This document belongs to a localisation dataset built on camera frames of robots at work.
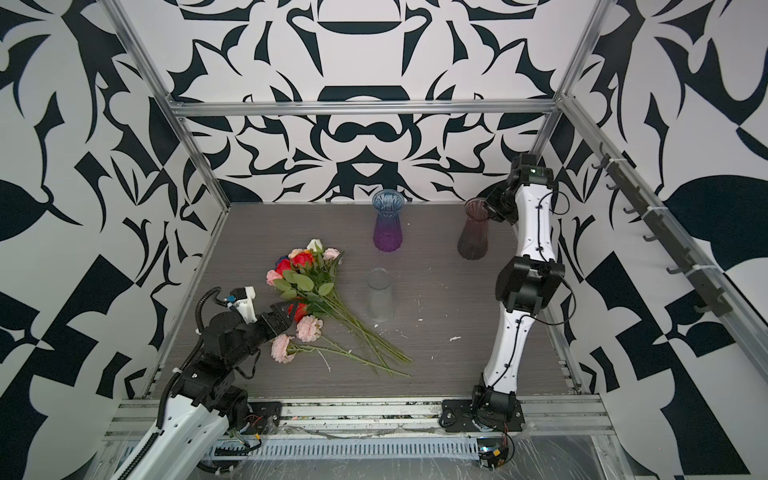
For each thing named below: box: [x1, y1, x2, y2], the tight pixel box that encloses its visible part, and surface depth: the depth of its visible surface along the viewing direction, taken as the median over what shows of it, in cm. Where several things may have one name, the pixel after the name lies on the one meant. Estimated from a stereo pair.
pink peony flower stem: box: [271, 315, 412, 378], surface depth 85 cm
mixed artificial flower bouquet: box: [266, 239, 413, 377], surface depth 89 cm
